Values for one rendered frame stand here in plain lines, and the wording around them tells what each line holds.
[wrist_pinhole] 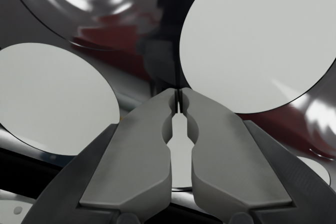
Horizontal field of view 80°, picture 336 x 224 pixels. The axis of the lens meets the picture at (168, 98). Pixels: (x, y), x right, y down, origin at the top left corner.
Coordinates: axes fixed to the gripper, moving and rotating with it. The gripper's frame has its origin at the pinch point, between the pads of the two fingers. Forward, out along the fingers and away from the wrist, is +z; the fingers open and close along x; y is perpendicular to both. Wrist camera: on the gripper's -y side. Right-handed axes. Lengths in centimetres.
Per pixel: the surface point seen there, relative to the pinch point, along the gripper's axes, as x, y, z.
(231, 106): 3.9, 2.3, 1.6
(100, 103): -5.8, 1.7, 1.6
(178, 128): -0.1, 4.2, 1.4
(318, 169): 12.4, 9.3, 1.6
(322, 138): 11.6, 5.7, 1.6
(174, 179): -0.6, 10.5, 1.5
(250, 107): 5.3, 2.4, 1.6
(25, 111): -11.9, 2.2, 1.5
